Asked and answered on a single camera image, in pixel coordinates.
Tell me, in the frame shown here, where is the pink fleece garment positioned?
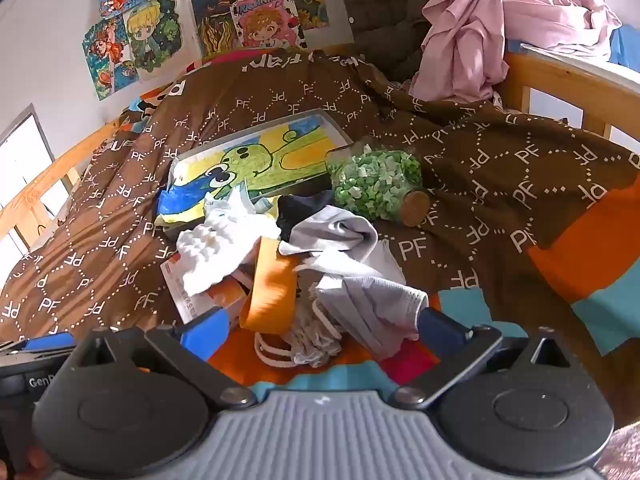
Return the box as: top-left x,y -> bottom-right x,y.
597,424 -> 640,480

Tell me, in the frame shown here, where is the grey drawstring bag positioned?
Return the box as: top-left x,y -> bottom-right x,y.
254,284 -> 347,369

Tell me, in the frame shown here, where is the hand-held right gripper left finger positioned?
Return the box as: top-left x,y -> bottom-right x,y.
65,305 -> 257,409

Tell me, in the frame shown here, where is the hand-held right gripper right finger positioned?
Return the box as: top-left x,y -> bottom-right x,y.
394,307 -> 577,409

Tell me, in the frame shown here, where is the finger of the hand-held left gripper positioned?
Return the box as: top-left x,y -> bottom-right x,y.
0,332 -> 77,361

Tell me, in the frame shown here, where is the brown printed blanket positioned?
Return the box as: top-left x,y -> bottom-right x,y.
0,49 -> 640,401

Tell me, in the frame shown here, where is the pink chibi girl poster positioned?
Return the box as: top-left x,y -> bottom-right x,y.
231,0 -> 307,52

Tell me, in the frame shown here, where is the crayon frog drawing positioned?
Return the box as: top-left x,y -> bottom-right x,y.
155,115 -> 347,229

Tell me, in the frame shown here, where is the dark green quilted jacket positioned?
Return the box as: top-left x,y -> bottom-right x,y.
334,0 -> 453,83

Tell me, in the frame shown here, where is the window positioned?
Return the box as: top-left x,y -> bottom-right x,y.
0,104 -> 57,261

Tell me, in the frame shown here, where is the black cow poster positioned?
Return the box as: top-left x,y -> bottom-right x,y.
284,0 -> 332,37

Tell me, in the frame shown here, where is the grey mesh cloth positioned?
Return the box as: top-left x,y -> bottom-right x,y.
314,254 -> 431,362

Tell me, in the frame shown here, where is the pink shirt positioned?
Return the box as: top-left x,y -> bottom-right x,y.
409,0 -> 626,105

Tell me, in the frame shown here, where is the white fluffy sock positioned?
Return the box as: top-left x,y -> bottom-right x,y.
175,195 -> 282,297

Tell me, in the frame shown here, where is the orange white medicine box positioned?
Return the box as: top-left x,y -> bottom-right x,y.
161,254 -> 252,326

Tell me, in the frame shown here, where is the glass jar of green stars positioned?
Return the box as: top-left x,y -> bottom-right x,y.
324,143 -> 432,227

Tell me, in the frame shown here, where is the dark cloth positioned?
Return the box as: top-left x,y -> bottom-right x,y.
276,191 -> 347,242

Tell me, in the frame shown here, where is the blue swirl painting poster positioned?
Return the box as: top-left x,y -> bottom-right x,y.
189,0 -> 251,59

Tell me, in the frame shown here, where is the wooden bed frame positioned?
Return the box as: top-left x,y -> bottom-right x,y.
0,42 -> 640,261

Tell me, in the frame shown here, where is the orange fish girl poster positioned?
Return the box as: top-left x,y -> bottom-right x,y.
81,14 -> 140,102

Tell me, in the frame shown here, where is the blond boy poster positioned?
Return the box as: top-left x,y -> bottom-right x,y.
124,0 -> 185,82

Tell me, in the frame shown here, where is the orange cloth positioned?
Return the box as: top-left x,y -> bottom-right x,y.
239,236 -> 302,334

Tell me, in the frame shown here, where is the person's left hand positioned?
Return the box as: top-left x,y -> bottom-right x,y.
25,447 -> 55,479

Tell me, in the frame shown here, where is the blue cloth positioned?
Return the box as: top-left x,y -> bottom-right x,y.
606,24 -> 640,70

